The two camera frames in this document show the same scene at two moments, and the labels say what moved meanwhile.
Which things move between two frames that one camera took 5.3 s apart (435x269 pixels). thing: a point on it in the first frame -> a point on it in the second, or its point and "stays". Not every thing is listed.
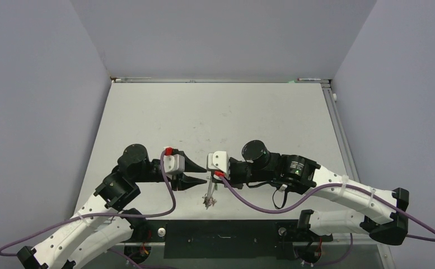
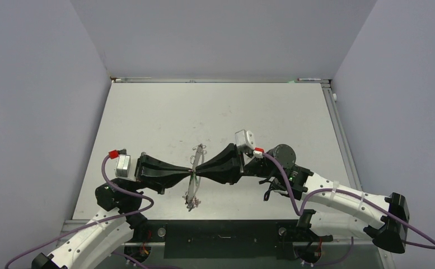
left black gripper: [183, 181] -> [157, 174]
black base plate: [224, 239] stays
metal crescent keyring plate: [209, 200] -> [197, 163]
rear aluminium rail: [129, 79] stays
